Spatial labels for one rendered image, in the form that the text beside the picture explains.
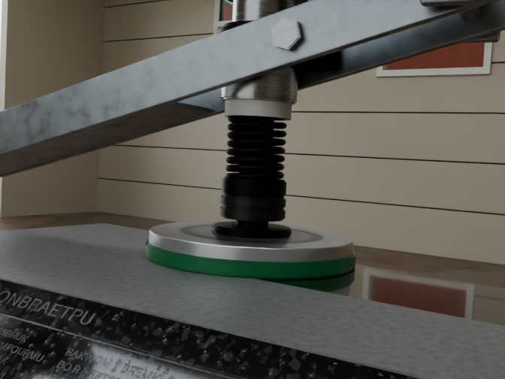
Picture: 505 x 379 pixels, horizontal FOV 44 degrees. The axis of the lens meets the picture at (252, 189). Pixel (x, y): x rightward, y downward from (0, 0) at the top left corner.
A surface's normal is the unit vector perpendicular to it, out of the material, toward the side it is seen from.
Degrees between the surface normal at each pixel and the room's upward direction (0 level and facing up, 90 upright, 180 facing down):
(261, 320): 0
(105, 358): 45
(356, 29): 90
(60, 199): 90
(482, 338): 0
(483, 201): 90
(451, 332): 0
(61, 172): 90
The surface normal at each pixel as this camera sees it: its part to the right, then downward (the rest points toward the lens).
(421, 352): 0.05, -1.00
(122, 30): -0.54, 0.01
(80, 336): -0.33, -0.69
